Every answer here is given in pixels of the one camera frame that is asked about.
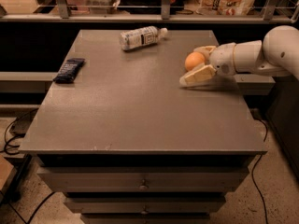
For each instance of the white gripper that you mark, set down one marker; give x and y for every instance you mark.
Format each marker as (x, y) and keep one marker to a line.
(222, 60)

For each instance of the orange fruit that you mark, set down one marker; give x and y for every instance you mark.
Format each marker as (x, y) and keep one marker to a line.
(193, 59)

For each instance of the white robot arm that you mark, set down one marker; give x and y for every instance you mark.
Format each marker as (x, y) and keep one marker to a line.
(277, 55)

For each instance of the clear plastic water bottle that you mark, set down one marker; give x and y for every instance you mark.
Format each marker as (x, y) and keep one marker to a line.
(142, 37)

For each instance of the black bag on shelf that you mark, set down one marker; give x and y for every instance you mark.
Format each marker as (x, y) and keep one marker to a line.
(149, 6)

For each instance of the grey drawer cabinet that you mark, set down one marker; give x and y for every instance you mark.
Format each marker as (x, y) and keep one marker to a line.
(126, 119)

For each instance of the top drawer knob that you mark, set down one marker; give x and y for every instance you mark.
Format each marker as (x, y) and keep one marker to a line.
(144, 185)

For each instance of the drawer knob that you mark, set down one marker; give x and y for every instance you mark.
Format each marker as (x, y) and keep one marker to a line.
(144, 211)
(144, 185)

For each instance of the grey low bench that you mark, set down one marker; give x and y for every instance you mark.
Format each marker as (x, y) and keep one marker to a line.
(25, 82)

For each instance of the metal shelf rail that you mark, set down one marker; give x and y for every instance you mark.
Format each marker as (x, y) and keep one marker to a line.
(263, 11)

